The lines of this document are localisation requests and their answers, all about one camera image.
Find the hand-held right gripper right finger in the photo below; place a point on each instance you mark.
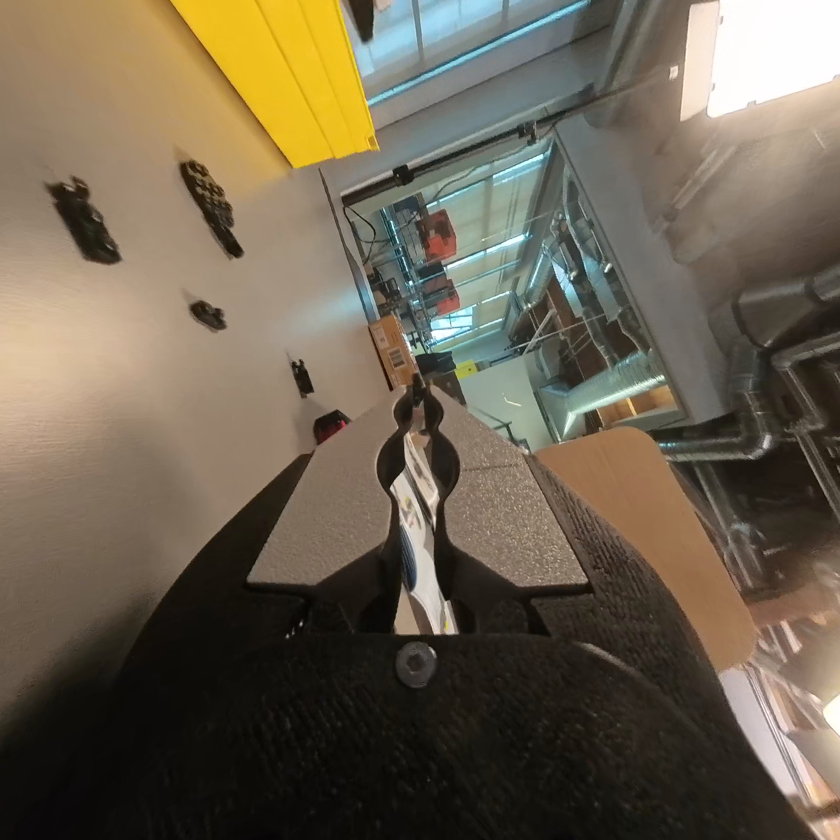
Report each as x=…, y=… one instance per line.
x=512, y=525

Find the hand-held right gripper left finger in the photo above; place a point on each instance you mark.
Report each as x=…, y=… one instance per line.
x=321, y=525

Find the red yellow toy brick arm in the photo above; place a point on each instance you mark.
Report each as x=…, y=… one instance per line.
x=330, y=428

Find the open instruction booklet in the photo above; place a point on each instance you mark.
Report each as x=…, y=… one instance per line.
x=420, y=590

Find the wooden book stand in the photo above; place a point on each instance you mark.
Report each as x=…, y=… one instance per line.
x=643, y=525

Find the grey black toy brick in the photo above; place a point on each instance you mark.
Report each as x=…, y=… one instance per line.
x=303, y=379

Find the open cardboard box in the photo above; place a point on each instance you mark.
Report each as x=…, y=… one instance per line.
x=390, y=348

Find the red tool case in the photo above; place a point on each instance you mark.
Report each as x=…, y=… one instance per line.
x=438, y=236
x=443, y=302

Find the tiny black toy brick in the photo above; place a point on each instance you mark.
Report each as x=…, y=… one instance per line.
x=208, y=315

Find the round black toy brick plate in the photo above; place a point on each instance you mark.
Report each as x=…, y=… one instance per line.
x=213, y=207

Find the black light stand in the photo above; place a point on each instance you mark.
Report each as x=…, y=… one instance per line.
x=401, y=174

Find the yellow plastic bin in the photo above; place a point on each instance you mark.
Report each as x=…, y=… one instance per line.
x=282, y=65

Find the large window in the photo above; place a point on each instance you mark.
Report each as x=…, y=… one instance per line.
x=459, y=39

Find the studio light panel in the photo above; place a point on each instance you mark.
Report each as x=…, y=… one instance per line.
x=774, y=52

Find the metal air duct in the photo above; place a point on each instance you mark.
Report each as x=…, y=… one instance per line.
x=754, y=315

